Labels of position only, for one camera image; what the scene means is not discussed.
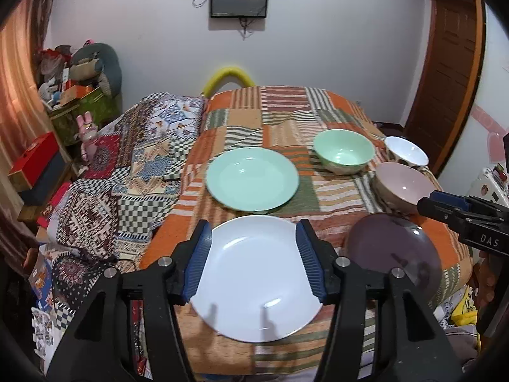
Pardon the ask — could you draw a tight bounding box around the yellow foam tube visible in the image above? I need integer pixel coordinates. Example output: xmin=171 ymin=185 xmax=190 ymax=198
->
xmin=203 ymin=67 xmax=255 ymax=97

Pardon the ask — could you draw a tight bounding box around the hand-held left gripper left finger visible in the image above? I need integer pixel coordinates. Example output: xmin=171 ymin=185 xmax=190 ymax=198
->
xmin=45 ymin=219 xmax=213 ymax=382

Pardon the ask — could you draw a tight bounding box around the brown wooden door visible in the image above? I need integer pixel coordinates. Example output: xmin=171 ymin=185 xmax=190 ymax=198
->
xmin=403 ymin=0 xmax=486 ymax=176

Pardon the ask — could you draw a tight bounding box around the blue white patterned quilt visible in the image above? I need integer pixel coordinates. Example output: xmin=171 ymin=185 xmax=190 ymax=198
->
xmin=32 ymin=91 xmax=207 ymax=363

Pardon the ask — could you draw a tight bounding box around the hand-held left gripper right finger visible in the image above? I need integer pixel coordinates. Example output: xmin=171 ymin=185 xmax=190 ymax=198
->
xmin=296 ymin=219 xmax=464 ymax=382

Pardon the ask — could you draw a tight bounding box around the white plate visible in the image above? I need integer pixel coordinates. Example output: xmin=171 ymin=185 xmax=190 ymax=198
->
xmin=190 ymin=215 xmax=324 ymax=343

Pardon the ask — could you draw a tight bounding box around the purple plate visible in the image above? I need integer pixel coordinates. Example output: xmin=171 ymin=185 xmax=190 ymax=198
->
xmin=345 ymin=212 xmax=443 ymax=307

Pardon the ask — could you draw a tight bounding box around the orange striped patchwork blanket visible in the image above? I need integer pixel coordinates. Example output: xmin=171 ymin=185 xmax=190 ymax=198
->
xmin=137 ymin=85 xmax=474 ymax=377

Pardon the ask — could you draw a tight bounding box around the orange cardboard box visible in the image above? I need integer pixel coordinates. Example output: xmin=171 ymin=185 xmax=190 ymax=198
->
xmin=59 ymin=83 xmax=93 ymax=105

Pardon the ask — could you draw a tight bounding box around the dark blue box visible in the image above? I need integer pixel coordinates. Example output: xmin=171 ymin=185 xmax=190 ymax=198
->
xmin=18 ymin=152 xmax=72 ymax=208

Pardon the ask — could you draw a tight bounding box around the white wardrobe with pink hearts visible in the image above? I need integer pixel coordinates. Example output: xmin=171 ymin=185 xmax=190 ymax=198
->
xmin=435 ymin=0 xmax=509 ymax=208

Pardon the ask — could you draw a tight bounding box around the yellow cloth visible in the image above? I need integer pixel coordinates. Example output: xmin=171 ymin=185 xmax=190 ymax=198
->
xmin=449 ymin=286 xmax=478 ymax=327

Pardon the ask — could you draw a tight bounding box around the grey plush toy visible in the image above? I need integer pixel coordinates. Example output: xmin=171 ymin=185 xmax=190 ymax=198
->
xmin=69 ymin=43 xmax=122 ymax=98

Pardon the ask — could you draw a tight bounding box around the green bowl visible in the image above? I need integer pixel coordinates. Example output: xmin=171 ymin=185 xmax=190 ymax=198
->
xmin=313 ymin=129 xmax=375 ymax=176

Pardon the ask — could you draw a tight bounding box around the person's right hand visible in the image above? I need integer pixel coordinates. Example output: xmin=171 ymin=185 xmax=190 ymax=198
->
xmin=475 ymin=249 xmax=499 ymax=308

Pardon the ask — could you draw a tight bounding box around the green storage box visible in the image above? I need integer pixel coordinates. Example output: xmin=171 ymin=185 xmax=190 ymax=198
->
xmin=50 ymin=85 xmax=120 ymax=146

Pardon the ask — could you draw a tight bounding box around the orange curtain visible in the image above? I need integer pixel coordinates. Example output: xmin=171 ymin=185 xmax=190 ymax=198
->
xmin=0 ymin=0 xmax=70 ymax=176

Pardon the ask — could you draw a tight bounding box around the small black wall monitor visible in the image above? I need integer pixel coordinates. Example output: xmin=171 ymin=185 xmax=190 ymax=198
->
xmin=210 ymin=0 xmax=268 ymax=19

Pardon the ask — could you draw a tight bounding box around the white object with stickers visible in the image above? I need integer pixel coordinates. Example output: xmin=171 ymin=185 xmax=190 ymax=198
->
xmin=470 ymin=164 xmax=509 ymax=208

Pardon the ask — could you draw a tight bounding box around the green plate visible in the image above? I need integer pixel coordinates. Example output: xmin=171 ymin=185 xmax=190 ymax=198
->
xmin=206 ymin=147 xmax=300 ymax=213

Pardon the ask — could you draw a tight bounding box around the pink bowl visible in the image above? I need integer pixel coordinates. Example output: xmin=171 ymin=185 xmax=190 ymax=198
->
xmin=372 ymin=162 xmax=438 ymax=216

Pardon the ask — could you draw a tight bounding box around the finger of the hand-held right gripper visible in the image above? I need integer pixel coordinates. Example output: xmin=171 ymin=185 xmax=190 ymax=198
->
xmin=430 ymin=191 xmax=496 ymax=216
xmin=417 ymin=196 xmax=477 ymax=230

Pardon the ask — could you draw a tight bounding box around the white patterned bowl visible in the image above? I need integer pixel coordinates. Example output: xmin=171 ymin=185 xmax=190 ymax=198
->
xmin=384 ymin=136 xmax=430 ymax=168

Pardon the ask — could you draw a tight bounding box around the pink rabbit figure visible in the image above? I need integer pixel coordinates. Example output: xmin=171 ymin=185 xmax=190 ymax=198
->
xmin=76 ymin=113 xmax=99 ymax=160

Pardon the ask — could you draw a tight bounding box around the red box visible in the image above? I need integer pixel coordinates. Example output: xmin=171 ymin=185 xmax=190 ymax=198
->
xmin=9 ymin=131 xmax=60 ymax=189

